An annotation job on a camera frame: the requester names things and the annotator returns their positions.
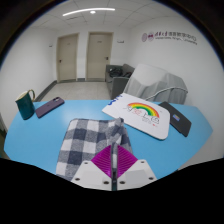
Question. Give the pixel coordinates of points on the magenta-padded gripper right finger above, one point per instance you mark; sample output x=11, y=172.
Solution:
x=135, y=173

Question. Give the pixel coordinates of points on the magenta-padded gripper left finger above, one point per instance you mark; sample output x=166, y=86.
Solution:
x=93, y=173

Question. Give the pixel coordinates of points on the grey white checked towel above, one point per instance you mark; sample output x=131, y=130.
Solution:
x=83, y=143

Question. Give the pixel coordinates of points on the white board with rainbow print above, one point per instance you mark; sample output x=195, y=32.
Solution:
x=133, y=116

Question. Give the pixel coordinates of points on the black flat tablet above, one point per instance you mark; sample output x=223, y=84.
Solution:
x=176, y=118

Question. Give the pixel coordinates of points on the purple smartphone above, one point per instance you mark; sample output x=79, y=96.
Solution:
x=50, y=106

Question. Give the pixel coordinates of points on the grey sofa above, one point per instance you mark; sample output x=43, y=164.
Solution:
x=116, y=86

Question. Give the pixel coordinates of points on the dark teal mug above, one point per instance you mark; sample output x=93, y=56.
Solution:
x=25, y=106

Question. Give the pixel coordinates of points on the dark bag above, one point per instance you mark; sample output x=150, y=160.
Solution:
x=116, y=72

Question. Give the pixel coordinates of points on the beige door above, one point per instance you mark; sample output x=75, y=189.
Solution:
x=67, y=58
x=99, y=56

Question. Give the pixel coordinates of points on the round ceiling light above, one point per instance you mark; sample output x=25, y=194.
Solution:
x=92, y=12

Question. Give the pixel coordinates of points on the long ceiling light strip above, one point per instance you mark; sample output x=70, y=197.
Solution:
x=86, y=11

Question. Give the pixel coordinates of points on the red wall logo lettering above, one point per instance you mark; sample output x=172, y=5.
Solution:
x=166, y=37

